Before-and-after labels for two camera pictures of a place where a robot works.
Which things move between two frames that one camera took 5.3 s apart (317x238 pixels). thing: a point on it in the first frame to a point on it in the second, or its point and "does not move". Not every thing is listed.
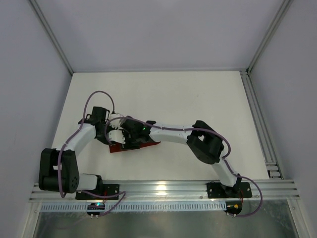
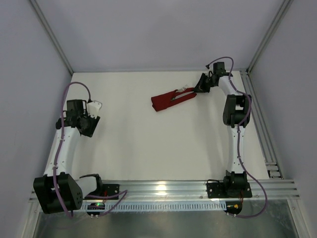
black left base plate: [106, 190] does not move
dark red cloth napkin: [116, 147] to [161, 100]
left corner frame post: [52, 35] does not move
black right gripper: [131, 138] to [202, 83]
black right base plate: [240, 190] does not move
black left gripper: [104, 138] to [91, 126]
